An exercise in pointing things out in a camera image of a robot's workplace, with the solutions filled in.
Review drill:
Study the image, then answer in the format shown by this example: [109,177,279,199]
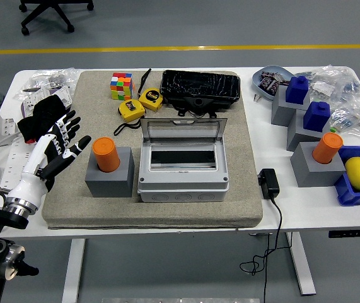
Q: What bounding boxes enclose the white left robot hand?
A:
[6,110,92,209]

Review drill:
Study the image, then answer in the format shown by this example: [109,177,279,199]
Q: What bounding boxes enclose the orange cylinder battery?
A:
[91,136,121,174]
[311,132,344,164]

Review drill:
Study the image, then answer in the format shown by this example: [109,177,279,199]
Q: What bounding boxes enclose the grey electrical box clear lid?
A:
[137,117,230,203]

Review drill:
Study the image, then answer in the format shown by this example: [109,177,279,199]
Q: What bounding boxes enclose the white power strip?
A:
[0,135,42,193]

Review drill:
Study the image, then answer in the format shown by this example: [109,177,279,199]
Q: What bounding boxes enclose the black cloth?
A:
[17,95,69,145]

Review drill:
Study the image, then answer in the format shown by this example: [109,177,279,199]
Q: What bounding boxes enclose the grey cube holder with hole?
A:
[84,146,136,199]
[289,141,347,188]

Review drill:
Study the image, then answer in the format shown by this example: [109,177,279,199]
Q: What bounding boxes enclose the clear plastic parts bags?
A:
[14,68,81,102]

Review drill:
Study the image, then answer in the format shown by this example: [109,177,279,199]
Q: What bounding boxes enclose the white table leg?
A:
[61,239,86,303]
[285,232,316,297]

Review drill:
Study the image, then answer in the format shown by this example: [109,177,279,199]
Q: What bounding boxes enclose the small yellow tape measure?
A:
[113,98,146,137]

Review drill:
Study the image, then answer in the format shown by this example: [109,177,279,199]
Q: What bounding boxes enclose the colourful puzzle cube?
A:
[110,72,136,101]

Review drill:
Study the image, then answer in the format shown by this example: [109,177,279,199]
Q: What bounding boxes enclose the grey-brown mat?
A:
[42,69,264,230]

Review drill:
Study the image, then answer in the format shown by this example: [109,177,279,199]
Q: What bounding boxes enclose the yellow tape measure black label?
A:
[137,68,165,112]

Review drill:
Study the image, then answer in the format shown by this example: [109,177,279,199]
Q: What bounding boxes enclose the black office chair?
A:
[18,0,95,36]

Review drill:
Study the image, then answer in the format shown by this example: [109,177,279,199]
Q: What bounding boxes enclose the black plastic tray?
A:
[160,69,241,120]

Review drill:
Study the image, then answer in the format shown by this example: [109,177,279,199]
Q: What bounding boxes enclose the black power adapter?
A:
[257,168,281,200]

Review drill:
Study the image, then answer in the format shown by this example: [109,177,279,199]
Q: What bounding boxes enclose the pale blue dish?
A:
[251,65,296,102]

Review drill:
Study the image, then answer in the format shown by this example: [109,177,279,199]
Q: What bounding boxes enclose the dark snack packets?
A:
[259,71,291,95]

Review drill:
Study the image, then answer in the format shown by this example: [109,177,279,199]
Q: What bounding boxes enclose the blue block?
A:
[302,100,331,133]
[285,75,310,105]

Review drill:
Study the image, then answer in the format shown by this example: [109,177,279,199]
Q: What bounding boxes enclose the clear bag white connectors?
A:
[294,64,338,102]

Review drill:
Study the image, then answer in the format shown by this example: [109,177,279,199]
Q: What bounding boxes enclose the blue plastic bin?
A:
[334,145,360,207]

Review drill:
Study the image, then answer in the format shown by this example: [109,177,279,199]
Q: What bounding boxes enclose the black desk control panel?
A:
[328,229,360,239]

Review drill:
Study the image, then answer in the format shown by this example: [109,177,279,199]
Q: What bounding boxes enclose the yellow lemon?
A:
[344,157,360,191]

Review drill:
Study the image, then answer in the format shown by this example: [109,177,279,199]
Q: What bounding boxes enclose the clear bag blue parts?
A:
[332,71,360,107]

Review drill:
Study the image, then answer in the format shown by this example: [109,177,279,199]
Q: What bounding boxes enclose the white wall socket plates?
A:
[20,86,73,118]

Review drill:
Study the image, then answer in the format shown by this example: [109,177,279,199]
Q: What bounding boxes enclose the black adapter cord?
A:
[239,197,284,303]

